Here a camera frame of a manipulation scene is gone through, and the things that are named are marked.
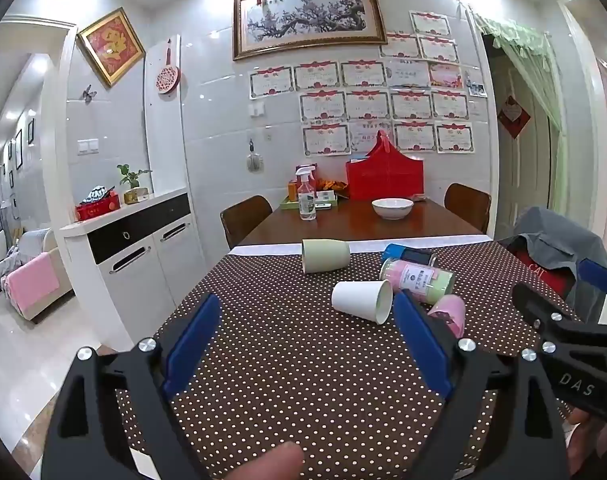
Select brown wooden chair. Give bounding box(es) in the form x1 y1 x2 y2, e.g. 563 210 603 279
220 195 274 250
443 183 493 235

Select person's left hand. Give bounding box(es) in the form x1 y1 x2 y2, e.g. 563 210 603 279
217 442 305 480

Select green tray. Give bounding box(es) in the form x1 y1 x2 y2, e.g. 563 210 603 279
278 190 339 211

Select white sideboard cabinet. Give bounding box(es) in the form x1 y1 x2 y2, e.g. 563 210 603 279
58 187 207 357

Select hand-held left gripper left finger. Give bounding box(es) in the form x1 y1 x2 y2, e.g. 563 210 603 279
40 292 223 480

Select wooden dining table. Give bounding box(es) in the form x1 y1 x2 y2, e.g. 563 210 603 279
236 197 487 249

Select framed red gold picture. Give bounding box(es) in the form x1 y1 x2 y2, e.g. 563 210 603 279
76 6 147 89

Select brown polka dot tablecloth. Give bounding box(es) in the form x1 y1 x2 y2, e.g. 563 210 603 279
113 240 584 480

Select wooden door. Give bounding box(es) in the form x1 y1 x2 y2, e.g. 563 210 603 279
486 34 555 242

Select white paper cup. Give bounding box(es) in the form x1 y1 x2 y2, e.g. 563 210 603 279
331 280 393 324

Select pink blanket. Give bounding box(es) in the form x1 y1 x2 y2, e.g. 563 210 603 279
6 252 61 314

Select light sofa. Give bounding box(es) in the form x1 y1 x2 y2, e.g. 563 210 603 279
0 227 75 322

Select pink cup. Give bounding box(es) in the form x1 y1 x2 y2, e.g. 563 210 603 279
427 294 467 339

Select small potted plant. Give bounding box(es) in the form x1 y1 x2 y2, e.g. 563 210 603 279
116 163 153 205

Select round red hanging ornament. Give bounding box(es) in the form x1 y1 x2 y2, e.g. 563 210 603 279
155 37 183 96

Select small wall photo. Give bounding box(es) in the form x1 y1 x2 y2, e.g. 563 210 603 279
465 72 489 99

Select red gift box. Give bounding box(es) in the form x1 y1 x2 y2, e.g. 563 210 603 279
74 185 122 222

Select red diamond door decoration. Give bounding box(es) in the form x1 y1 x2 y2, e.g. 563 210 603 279
498 94 532 139

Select group of wall certificates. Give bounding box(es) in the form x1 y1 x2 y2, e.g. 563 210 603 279
248 9 477 156

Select clear canister pink green contents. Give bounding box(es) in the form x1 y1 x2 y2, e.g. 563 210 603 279
379 258 457 305

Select red gift bag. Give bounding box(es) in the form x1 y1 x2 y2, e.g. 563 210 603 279
345 130 426 201

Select person's right hand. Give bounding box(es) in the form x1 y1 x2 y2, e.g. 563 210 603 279
567 406 607 480

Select white bowl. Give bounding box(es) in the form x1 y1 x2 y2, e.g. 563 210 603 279
372 198 415 221

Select pale green cup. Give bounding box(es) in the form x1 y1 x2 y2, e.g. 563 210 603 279
302 239 352 275

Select green door curtain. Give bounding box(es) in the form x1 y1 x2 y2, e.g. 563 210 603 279
470 9 570 217

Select framed blossom painting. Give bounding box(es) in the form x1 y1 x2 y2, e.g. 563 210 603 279
232 0 389 62

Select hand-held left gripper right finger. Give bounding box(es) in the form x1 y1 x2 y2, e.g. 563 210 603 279
392 289 570 480

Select clear spray bottle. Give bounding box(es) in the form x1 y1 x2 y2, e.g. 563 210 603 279
295 165 318 221

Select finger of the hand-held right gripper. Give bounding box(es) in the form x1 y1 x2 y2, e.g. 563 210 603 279
512 282 592 347
577 258 607 311

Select grey jacket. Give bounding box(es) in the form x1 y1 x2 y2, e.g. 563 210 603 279
498 205 607 324

